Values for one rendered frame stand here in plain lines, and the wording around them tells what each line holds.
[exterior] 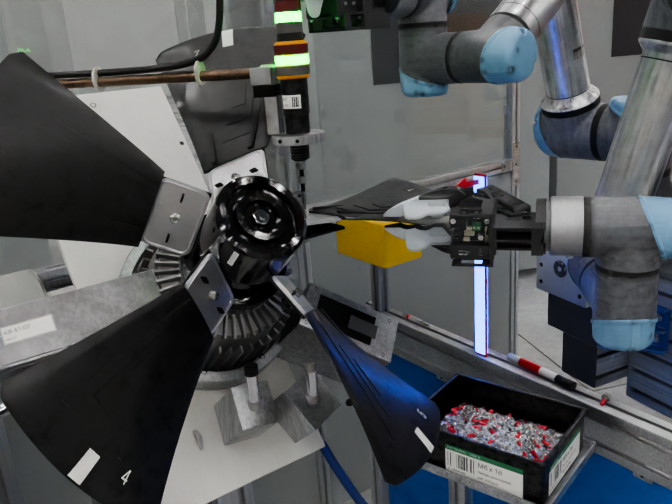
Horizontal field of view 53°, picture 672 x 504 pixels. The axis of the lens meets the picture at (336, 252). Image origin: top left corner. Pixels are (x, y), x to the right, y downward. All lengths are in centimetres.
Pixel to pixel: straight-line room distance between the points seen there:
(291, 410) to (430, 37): 59
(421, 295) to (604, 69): 288
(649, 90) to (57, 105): 73
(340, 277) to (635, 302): 114
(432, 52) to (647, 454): 66
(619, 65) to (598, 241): 395
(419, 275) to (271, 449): 117
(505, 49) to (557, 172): 368
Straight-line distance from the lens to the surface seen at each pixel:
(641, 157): 98
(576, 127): 146
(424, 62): 106
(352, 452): 216
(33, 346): 89
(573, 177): 471
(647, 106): 98
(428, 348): 135
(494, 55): 99
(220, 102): 101
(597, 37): 468
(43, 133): 87
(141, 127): 122
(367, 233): 135
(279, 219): 84
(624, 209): 87
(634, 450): 112
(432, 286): 216
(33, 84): 89
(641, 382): 150
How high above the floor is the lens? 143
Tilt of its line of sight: 18 degrees down
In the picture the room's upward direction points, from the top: 4 degrees counter-clockwise
